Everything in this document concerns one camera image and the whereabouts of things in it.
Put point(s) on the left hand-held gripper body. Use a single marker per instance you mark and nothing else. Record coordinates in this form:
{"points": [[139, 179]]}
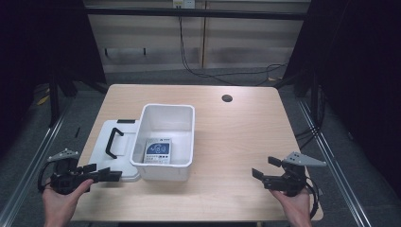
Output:
{"points": [[64, 184]]}

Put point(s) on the metal floor rail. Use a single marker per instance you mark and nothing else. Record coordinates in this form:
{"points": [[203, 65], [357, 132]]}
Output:
{"points": [[34, 164], [334, 164]]}

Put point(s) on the white plastic storage bin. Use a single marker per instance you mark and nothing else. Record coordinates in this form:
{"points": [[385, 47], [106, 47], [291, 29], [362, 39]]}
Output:
{"points": [[167, 126]]}

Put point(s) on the black stand leg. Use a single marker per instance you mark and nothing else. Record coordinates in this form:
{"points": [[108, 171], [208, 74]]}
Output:
{"points": [[54, 101]]}

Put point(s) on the white wall socket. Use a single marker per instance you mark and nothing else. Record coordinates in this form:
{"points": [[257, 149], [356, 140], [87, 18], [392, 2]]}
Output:
{"points": [[183, 3]]}

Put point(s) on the person's right hand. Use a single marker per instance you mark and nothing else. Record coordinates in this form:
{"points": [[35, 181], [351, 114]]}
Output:
{"points": [[296, 208]]}

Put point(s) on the yellow floor tape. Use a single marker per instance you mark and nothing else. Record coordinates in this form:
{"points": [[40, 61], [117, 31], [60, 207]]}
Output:
{"points": [[43, 100]]}

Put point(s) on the dark curtain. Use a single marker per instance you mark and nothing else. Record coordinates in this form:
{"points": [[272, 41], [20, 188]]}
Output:
{"points": [[41, 47], [356, 78]]}

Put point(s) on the person's left hand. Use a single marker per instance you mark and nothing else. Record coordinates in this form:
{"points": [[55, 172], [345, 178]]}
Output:
{"points": [[61, 205]]}

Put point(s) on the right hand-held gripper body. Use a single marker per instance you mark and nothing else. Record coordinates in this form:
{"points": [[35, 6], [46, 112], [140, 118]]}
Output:
{"points": [[288, 183]]}

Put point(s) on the black horizontal frame bar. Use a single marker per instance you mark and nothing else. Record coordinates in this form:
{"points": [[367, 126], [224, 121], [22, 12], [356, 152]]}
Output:
{"points": [[195, 13]]}

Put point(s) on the blue and white packet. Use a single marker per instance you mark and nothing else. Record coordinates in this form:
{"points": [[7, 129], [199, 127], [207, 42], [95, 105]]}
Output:
{"points": [[158, 152]]}

